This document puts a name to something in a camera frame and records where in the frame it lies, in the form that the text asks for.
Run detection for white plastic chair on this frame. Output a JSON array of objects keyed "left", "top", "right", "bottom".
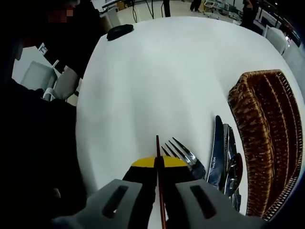
[{"left": 19, "top": 60, "right": 60, "bottom": 102}]

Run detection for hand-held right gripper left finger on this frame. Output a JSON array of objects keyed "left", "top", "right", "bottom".
[{"left": 76, "top": 156, "right": 160, "bottom": 229}]

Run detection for brown wicker storage basket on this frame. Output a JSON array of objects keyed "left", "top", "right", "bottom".
[{"left": 227, "top": 69, "right": 304, "bottom": 221}]

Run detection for operator person dark clothes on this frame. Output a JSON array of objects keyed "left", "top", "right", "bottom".
[{"left": 0, "top": 0, "right": 109, "bottom": 229}]

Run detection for silver fork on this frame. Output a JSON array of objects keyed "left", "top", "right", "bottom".
[{"left": 161, "top": 136, "right": 207, "bottom": 181}]

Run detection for silver spoon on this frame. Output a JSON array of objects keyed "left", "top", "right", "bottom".
[{"left": 225, "top": 152, "right": 244, "bottom": 198}]

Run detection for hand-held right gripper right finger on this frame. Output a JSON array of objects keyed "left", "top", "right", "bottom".
[{"left": 163, "top": 155, "right": 246, "bottom": 229}]

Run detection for white mesh office chair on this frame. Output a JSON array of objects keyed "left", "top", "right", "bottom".
[{"left": 264, "top": 26, "right": 286, "bottom": 56}]

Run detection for black oval device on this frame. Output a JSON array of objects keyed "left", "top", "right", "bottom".
[{"left": 106, "top": 24, "right": 135, "bottom": 42}]

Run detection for brown wooden chopstick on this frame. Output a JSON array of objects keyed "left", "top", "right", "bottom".
[{"left": 155, "top": 135, "right": 168, "bottom": 229}]

